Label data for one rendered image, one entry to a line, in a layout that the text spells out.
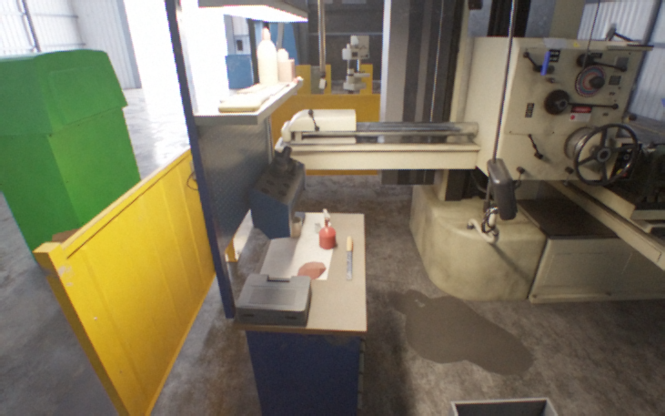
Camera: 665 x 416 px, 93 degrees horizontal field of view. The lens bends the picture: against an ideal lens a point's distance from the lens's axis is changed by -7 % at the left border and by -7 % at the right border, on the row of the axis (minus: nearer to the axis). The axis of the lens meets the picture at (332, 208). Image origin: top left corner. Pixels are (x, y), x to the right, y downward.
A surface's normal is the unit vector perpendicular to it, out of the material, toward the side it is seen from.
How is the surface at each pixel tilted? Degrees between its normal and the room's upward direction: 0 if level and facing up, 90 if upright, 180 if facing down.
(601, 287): 90
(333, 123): 90
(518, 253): 90
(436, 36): 90
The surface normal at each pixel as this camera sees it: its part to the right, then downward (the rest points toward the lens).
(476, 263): -0.34, 0.43
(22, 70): -0.04, 0.28
